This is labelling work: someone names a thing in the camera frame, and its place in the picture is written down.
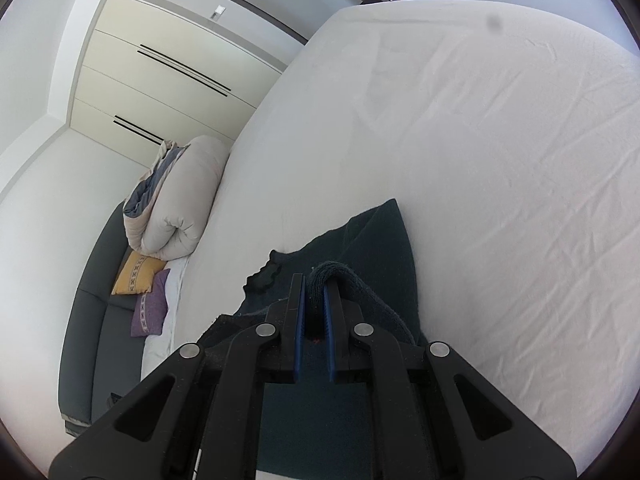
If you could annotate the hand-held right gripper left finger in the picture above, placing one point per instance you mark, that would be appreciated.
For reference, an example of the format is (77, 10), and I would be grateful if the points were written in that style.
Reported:
(299, 320)

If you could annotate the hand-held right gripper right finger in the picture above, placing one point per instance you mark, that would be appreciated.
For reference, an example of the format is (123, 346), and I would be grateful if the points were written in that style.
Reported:
(330, 325)

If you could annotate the dark green sweater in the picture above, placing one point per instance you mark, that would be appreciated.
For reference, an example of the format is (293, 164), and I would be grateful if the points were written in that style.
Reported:
(380, 240)

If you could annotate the white pillow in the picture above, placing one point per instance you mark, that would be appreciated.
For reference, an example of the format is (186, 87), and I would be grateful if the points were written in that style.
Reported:
(155, 352)

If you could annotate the purple patterned cushion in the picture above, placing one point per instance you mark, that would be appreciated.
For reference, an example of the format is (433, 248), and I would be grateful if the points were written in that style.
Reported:
(150, 310)

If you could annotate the folded beige duvet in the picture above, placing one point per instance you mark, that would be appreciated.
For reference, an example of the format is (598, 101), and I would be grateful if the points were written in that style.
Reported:
(190, 190)

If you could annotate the yellow patterned cushion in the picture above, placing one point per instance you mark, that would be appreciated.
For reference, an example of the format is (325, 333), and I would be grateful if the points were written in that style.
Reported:
(135, 275)

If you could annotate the dark grey padded headboard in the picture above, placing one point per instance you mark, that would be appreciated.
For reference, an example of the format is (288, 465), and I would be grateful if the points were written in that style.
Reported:
(90, 310)

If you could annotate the cream wardrobe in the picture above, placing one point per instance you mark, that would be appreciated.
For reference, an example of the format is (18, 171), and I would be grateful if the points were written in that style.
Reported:
(165, 90)

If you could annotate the white light switch plate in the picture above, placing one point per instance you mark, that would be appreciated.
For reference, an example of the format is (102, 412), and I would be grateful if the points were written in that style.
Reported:
(218, 11)

